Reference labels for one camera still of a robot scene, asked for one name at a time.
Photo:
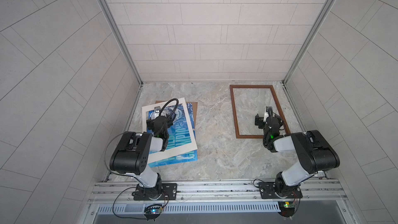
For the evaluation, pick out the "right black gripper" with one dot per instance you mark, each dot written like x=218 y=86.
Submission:
x=261 y=119

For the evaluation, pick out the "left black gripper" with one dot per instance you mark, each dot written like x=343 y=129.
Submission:
x=158 y=115

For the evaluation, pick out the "brown wooden picture frame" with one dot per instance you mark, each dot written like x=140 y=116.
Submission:
x=248 y=101

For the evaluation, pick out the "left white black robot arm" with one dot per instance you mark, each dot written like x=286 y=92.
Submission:
x=130 y=157

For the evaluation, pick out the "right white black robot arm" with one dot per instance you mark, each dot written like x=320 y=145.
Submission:
x=314 y=153

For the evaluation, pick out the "brown cardboard backing board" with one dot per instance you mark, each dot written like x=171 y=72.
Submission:
x=194 y=112

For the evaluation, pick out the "right controller circuit board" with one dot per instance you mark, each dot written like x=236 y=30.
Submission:
x=287 y=209

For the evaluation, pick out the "controller circuit board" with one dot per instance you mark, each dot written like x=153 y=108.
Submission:
x=287 y=209
x=154 y=209

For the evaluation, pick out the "left controller circuit board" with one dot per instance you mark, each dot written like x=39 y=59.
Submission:
x=154 y=209

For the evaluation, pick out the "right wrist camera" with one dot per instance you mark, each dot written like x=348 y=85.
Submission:
x=268 y=115

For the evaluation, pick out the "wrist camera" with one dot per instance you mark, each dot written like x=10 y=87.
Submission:
x=156 y=113
x=268 y=115

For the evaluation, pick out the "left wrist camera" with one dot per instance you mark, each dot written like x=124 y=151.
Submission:
x=156 y=113

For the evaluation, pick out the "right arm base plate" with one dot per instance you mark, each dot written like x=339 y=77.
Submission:
x=269 y=190

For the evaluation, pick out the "aluminium mounting rail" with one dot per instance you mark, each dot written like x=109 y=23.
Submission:
x=245 y=190

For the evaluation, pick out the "left corner aluminium post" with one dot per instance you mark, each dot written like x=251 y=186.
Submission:
x=119 y=39

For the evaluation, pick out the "corner aluminium post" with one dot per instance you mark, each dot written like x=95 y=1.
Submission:
x=119 y=39
x=327 y=6

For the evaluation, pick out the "right corner aluminium post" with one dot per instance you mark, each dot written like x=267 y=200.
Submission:
x=327 y=6

